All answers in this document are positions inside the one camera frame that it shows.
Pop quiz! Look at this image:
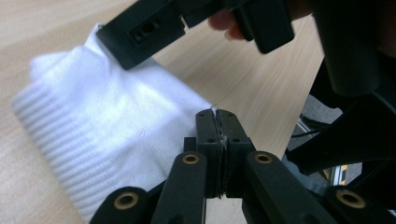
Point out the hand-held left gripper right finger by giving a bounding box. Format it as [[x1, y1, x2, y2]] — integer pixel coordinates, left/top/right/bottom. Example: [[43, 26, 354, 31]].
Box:
[[217, 107, 255, 200]]

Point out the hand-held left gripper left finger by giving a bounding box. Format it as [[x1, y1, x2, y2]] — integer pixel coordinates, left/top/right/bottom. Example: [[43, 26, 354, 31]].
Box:
[[183, 107, 224, 200]]

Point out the white sock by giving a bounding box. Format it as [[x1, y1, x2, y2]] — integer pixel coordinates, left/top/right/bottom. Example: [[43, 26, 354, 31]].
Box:
[[10, 22, 217, 224]]

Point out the aluminium floor rail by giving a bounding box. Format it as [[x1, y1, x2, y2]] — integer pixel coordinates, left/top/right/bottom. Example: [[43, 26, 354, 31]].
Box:
[[321, 163, 364, 189]]

